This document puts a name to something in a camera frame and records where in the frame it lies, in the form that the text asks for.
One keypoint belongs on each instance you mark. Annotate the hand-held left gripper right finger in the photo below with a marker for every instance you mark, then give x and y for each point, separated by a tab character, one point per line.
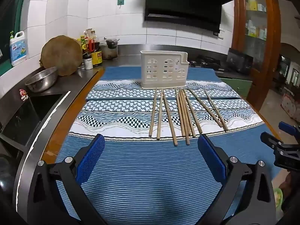
211	158

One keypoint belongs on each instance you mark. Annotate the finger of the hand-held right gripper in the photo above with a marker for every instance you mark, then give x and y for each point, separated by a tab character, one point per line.
287	127
284	153

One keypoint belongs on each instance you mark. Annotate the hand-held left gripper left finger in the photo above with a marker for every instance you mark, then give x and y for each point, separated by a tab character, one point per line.
91	159

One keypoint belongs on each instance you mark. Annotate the row of wooden chopsticks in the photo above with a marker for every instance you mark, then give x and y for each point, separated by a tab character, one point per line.
185	114

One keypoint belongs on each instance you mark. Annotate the white plastic chopstick holder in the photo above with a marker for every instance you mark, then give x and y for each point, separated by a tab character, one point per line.
164	70

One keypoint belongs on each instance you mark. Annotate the blue patterned woven mat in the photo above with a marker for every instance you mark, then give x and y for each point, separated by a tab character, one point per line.
161	90
150	168

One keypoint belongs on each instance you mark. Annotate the black kitchen sink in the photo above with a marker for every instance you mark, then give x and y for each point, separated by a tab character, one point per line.
28	117

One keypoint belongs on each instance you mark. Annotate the black box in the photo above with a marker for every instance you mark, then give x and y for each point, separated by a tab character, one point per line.
240	61

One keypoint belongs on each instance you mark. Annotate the wooden glass door cabinet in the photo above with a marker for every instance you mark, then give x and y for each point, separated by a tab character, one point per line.
269	39

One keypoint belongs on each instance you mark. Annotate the metal colander bowl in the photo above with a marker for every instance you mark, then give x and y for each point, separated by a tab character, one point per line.
42	79

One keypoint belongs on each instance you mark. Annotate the white jar with black lid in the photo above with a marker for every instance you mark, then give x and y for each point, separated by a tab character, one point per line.
88	62

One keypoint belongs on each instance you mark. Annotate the black gas stove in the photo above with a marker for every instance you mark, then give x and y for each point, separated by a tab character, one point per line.
206	61

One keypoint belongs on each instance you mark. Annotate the yellow label sauce bottle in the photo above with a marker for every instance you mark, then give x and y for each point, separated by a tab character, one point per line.
97	57

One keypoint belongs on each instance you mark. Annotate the round wooden cutting board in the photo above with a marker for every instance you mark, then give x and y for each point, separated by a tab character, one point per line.
62	55

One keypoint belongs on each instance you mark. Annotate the metal pot with lid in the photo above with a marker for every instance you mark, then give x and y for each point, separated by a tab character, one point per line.
110	50

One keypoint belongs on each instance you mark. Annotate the yellow green seasoning bottle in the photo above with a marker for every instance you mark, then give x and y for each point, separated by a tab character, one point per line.
83	42

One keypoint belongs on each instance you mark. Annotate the white detergent jug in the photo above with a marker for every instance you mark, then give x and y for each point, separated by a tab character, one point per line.
18	50

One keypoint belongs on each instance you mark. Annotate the black range hood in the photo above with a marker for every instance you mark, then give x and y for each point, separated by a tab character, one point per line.
185	2

